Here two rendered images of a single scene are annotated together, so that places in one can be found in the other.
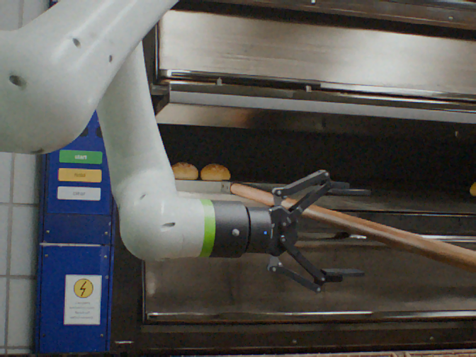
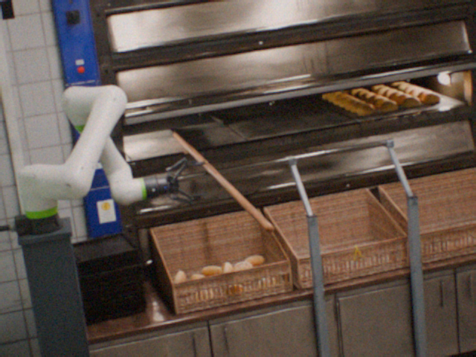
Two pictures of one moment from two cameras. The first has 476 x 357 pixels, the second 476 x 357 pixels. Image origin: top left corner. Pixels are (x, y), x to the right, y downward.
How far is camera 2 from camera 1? 2.81 m
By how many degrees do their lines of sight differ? 13
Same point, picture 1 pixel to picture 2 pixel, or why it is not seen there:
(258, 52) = (166, 84)
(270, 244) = (169, 190)
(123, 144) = (106, 163)
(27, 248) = not seen: hidden behind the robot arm
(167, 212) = (126, 187)
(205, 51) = (140, 90)
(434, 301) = (276, 181)
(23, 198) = not seen: hidden behind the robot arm
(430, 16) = (249, 44)
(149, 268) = not seen: hidden behind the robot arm
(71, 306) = (102, 215)
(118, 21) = (92, 154)
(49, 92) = (77, 186)
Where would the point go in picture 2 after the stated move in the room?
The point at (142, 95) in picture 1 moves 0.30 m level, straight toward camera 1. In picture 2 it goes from (109, 146) to (105, 163)
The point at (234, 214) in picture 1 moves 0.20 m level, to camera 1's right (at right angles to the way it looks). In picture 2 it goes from (152, 183) to (199, 178)
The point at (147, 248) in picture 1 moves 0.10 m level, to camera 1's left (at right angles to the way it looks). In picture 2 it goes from (122, 201) to (98, 204)
